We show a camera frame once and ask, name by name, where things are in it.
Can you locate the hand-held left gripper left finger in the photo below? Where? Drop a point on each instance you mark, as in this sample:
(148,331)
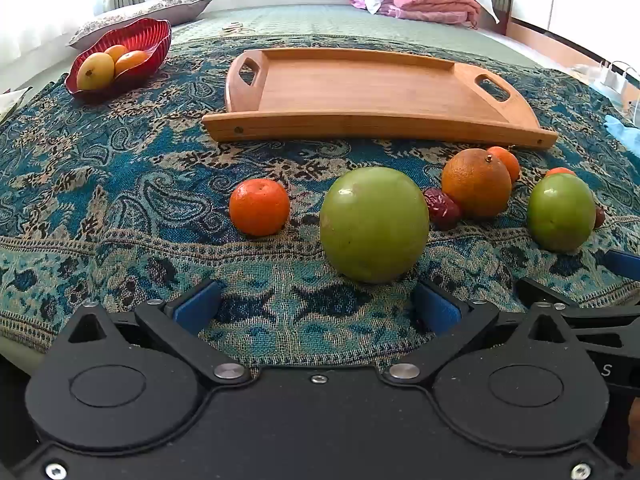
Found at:
(192,306)

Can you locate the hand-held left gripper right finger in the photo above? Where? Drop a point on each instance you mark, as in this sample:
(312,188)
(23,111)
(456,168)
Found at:
(436,310)

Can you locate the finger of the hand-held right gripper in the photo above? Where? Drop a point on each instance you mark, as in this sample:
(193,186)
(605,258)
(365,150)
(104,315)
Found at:
(545,291)
(621,263)

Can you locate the small green apple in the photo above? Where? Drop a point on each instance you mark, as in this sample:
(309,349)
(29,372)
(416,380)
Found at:
(560,212)

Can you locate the large green apple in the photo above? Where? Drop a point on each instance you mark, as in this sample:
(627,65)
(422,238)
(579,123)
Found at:
(375,225)

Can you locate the small tangerine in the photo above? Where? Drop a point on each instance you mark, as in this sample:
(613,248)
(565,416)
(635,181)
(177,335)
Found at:
(508,162)
(559,172)

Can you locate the large orange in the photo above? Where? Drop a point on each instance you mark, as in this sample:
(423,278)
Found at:
(475,182)

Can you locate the red date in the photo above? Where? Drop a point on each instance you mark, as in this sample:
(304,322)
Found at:
(599,217)
(442,207)

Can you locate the blue paisley blanket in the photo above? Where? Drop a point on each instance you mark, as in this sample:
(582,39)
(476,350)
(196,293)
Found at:
(125,185)

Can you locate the yellow mango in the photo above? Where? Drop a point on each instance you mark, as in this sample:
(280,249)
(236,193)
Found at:
(95,72)

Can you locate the white wardrobe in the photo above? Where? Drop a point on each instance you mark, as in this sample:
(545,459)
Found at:
(575,0)

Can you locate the red glass bowl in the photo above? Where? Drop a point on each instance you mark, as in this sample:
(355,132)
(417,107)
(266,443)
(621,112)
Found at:
(145,35)

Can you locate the green quilted bedspread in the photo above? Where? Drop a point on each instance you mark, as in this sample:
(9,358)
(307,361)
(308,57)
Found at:
(350,25)

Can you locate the floral pillow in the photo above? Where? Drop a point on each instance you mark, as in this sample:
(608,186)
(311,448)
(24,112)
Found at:
(145,10)

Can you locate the pink folded blanket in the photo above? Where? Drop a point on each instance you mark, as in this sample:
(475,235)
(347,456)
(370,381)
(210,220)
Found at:
(430,2)

